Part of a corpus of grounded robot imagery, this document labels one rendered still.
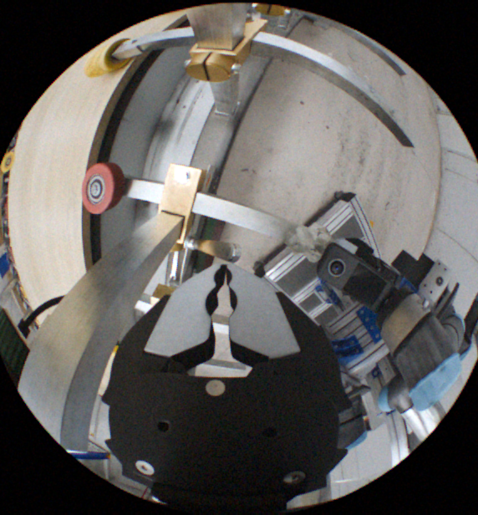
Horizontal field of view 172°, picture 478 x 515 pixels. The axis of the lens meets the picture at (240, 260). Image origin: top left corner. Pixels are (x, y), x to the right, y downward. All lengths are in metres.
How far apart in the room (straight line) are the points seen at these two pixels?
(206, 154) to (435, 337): 0.50
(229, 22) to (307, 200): 1.18
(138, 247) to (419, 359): 0.29
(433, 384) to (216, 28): 0.36
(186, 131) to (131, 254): 0.43
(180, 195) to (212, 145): 0.20
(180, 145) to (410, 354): 0.61
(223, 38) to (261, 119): 1.04
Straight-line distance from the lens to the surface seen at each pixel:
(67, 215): 0.38
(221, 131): 0.43
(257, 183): 1.13
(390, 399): 0.38
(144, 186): 0.29
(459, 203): 2.87
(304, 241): 0.28
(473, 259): 2.63
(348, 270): 0.22
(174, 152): 0.53
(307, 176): 1.22
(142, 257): 0.15
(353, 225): 1.20
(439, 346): 0.22
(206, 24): 0.18
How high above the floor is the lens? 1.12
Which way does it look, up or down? 62 degrees down
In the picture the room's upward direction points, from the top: 175 degrees clockwise
